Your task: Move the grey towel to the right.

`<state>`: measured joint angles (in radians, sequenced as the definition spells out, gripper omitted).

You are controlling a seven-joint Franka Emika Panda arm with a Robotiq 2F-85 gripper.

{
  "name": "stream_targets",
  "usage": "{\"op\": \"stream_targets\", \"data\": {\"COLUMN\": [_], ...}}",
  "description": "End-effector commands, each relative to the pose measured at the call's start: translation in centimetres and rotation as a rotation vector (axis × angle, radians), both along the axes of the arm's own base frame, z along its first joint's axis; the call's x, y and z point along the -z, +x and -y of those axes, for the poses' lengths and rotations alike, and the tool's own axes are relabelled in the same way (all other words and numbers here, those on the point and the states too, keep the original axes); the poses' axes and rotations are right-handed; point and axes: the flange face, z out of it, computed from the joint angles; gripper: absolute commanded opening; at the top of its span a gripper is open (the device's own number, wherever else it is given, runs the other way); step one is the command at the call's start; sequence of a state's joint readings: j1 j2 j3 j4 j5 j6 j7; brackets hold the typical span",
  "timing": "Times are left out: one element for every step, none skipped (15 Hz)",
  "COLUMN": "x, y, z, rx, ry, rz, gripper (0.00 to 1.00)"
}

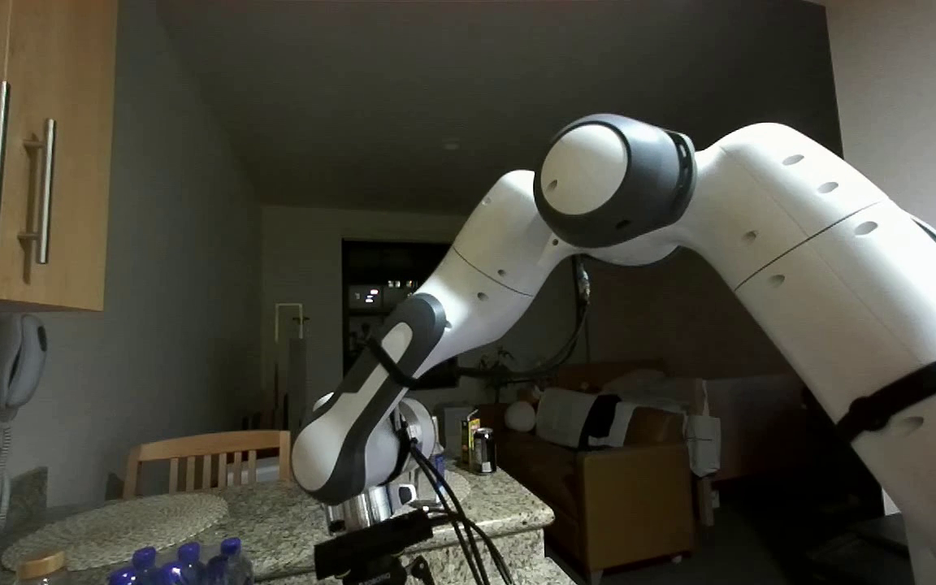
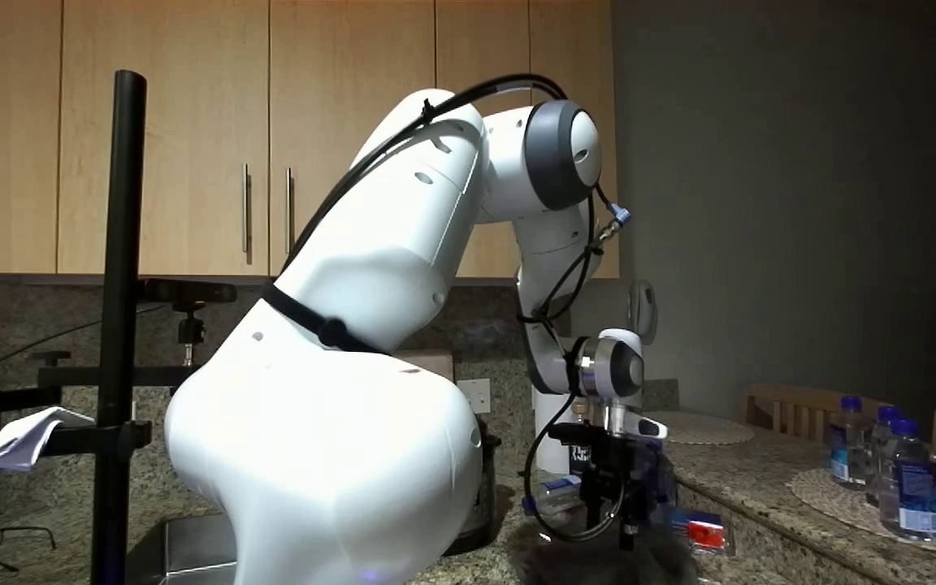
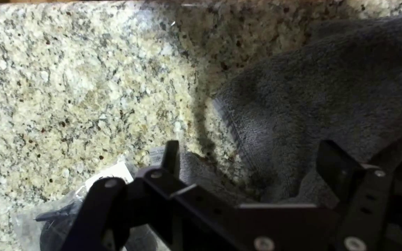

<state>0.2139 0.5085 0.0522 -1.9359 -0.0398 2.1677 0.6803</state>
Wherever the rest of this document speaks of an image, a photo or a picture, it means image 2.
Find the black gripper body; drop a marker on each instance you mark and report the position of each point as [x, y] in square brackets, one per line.
[612, 466]

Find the grey towel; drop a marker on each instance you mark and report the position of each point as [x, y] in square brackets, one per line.
[609, 561]

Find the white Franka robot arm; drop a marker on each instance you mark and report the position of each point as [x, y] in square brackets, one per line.
[350, 411]

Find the small bottle blue cap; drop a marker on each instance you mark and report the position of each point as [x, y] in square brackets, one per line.
[532, 503]

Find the red white package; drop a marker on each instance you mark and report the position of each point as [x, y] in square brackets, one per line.
[709, 534]

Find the round woven placemat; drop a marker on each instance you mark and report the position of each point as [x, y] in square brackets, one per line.
[838, 498]
[707, 431]

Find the black pressure cooker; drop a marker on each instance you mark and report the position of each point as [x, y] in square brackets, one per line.
[485, 487]

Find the beige box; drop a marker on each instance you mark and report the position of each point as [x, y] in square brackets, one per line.
[430, 360]

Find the water bottle blue label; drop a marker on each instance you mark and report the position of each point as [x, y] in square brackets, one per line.
[918, 492]
[846, 450]

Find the stainless steel sink basin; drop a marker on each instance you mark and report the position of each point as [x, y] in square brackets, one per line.
[197, 546]

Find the wooden cabinet door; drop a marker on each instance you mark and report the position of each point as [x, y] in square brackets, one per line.
[350, 86]
[194, 86]
[478, 42]
[2, 132]
[576, 42]

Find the black vertical stand pole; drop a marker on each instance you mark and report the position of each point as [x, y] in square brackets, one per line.
[119, 269]

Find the white crumpled paper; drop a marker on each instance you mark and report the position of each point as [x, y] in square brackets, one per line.
[31, 432]

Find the black eyeglasses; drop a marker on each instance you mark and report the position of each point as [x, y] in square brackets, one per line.
[16, 540]

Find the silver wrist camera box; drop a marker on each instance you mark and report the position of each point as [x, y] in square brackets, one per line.
[647, 427]

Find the white wall outlet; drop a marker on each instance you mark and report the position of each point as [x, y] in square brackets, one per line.
[477, 395]

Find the white wall phone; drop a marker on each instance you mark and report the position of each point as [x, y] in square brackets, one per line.
[644, 310]

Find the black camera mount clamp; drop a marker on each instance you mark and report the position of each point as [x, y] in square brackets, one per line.
[191, 313]

